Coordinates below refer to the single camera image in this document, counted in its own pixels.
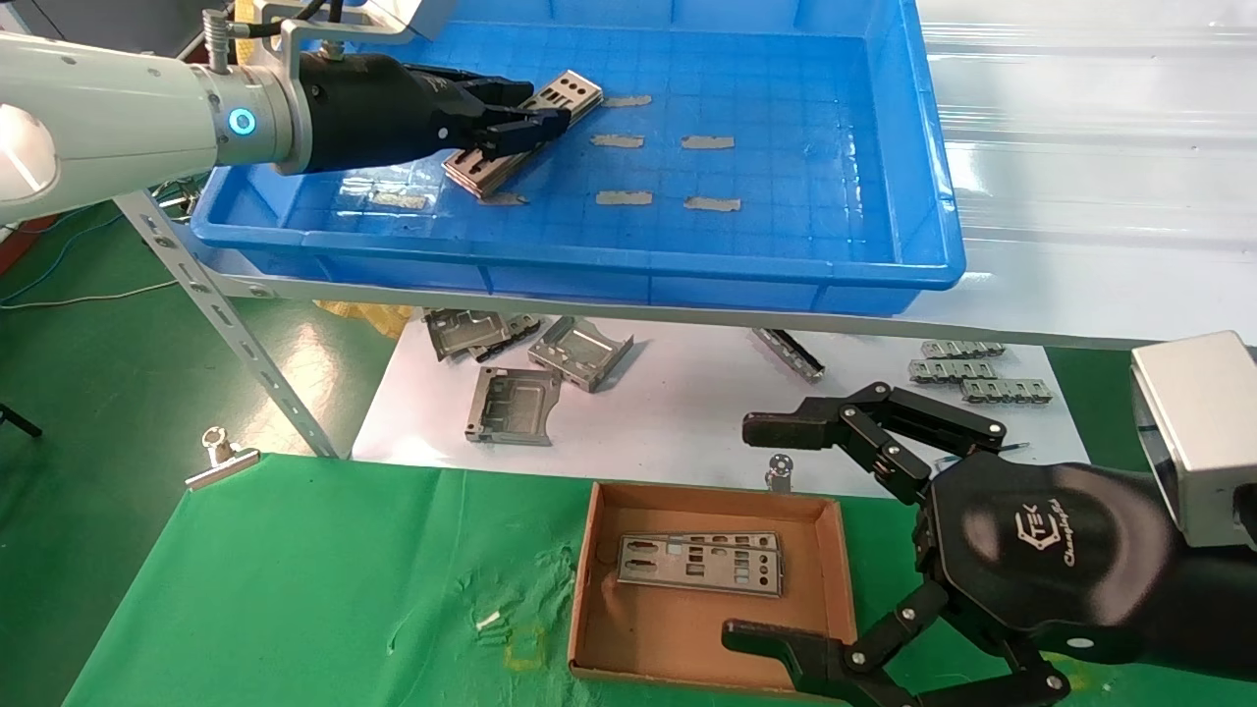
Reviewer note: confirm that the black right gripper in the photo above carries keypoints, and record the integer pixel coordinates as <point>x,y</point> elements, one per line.
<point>1041,540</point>

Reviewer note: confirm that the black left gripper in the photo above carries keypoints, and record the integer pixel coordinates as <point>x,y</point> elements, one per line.
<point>373,108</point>

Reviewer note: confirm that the metal IO shield plate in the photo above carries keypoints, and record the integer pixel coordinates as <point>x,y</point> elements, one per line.
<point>702,571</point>
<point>572,91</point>
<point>727,539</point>
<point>483,194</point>

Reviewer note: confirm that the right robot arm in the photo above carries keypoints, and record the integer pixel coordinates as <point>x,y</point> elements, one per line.
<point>1218,609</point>

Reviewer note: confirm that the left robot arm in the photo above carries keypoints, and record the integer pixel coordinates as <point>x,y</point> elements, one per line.
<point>108,118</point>

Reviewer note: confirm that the shallow cardboard box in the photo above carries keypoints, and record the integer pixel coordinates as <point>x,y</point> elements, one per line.
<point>678,638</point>

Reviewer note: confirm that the blue plastic tray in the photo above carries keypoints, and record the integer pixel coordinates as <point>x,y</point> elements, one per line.
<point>786,255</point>

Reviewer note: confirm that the small silver binder clip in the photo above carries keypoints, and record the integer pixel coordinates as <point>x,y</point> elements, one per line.
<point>779,469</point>

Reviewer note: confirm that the grey tape strip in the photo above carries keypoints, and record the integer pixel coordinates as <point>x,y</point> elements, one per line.
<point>511,200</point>
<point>628,101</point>

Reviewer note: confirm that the white paper sheet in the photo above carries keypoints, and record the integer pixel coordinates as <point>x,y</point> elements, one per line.
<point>687,412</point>

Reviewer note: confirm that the narrow metal strip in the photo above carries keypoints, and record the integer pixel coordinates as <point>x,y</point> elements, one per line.
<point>789,354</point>

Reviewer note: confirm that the grey metal cover plate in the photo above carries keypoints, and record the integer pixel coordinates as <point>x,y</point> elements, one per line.
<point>520,329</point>
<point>462,332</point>

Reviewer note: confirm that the small metal connector strip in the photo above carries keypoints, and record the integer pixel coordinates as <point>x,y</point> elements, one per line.
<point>948,371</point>
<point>962,349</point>
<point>1007,391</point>

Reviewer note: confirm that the grey metal shelf beam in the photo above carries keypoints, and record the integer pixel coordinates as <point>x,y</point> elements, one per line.
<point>687,312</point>

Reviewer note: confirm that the small white tape piece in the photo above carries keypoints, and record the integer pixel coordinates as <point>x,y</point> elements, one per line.
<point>488,621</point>

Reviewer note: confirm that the large silver binder clip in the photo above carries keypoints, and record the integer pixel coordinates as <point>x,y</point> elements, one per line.
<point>224,463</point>

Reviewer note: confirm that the green cloth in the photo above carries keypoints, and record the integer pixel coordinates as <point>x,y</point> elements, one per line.
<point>295,570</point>

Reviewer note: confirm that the black stand leg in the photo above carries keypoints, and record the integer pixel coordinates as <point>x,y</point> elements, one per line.
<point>20,420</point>

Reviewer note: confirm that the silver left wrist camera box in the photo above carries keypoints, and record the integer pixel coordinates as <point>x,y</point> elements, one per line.
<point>417,15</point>

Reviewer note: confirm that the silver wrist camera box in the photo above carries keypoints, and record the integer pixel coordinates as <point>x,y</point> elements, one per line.
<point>1198,432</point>
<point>417,15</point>

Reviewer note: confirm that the folded metal bracket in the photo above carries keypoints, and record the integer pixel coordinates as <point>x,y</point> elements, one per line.
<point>579,352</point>

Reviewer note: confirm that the flat grey metal frame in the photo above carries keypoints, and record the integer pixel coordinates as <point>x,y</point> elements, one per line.
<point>511,407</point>

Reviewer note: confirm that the slotted grey metal post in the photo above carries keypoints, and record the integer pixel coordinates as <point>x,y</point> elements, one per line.
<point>226,319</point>

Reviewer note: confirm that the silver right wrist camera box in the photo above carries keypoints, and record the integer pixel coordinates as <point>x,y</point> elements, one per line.
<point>1198,432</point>

